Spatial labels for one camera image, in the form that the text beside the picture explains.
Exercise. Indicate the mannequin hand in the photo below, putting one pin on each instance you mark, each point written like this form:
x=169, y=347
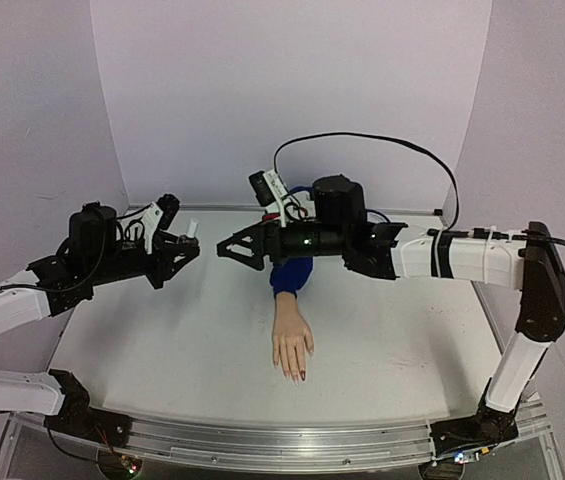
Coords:
x=292, y=339

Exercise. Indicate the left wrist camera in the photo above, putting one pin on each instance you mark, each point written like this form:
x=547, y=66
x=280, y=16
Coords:
x=158, y=216

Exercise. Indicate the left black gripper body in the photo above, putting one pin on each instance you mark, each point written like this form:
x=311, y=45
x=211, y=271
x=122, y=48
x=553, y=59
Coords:
x=112, y=267

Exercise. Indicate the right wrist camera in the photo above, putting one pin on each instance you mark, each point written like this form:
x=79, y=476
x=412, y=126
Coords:
x=279, y=203

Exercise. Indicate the red nail polish bottle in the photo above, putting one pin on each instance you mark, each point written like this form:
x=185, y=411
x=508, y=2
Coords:
x=188, y=241

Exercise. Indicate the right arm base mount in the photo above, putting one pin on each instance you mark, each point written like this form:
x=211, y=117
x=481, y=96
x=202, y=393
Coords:
x=486, y=428

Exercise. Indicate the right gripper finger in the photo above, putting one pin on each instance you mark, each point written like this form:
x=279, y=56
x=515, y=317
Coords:
x=252, y=260
x=248, y=241

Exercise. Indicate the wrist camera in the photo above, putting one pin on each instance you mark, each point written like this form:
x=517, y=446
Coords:
x=158, y=216
x=279, y=203

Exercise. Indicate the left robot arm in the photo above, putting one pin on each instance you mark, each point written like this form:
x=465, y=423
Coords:
x=102, y=247

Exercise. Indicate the white nail polish cap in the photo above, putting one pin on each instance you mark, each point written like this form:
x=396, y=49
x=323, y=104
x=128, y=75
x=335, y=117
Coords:
x=192, y=228

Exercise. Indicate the aluminium front rail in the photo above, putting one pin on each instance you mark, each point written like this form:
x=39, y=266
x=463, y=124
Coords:
x=162, y=448

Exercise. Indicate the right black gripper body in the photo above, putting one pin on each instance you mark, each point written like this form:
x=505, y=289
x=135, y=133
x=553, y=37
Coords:
x=268, y=244

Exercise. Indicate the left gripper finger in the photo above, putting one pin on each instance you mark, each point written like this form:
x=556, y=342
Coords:
x=169, y=260
x=164, y=240

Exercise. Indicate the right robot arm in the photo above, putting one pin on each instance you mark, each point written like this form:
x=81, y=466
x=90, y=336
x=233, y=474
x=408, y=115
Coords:
x=520, y=260

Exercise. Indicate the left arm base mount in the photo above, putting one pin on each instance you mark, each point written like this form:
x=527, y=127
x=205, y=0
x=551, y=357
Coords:
x=79, y=419

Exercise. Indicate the blue white red jacket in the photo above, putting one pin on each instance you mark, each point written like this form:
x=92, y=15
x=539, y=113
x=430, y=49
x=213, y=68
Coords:
x=290, y=277

